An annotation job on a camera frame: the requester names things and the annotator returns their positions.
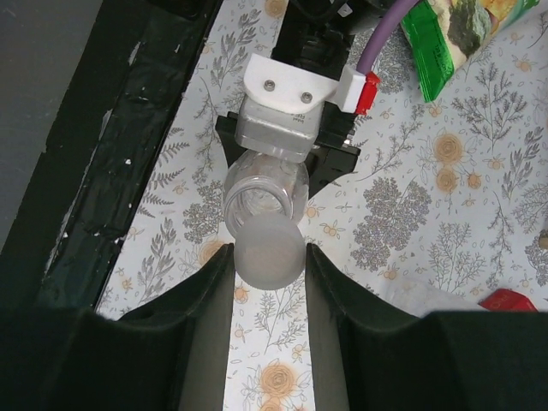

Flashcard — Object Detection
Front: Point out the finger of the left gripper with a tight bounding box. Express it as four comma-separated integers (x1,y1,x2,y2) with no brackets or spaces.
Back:
306,145,360,199
215,111,244,168

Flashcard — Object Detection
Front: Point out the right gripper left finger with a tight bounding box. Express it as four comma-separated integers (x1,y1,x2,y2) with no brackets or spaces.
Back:
1,244,235,410

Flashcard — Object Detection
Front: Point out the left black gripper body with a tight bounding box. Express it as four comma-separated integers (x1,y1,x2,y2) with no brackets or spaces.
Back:
216,3,360,167

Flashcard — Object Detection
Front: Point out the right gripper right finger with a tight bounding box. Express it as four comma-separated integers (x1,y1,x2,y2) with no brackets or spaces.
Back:
305,244,547,410

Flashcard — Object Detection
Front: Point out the clear bottle with red label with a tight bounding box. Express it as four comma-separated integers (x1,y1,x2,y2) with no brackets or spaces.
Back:
223,150,309,236

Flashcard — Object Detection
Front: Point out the floral table mat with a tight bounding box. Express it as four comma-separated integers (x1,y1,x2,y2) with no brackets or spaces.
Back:
93,0,548,411

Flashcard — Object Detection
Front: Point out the green Chuba chips bag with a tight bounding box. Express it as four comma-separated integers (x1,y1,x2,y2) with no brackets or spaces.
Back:
402,0,547,102

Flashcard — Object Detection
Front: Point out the red rectangular box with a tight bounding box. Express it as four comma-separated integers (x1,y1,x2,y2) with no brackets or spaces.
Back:
479,289,537,312

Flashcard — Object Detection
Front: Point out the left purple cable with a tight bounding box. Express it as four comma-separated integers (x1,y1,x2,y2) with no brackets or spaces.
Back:
357,0,425,78

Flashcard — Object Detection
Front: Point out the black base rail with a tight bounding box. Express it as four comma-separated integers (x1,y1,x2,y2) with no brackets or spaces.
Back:
1,1,221,309

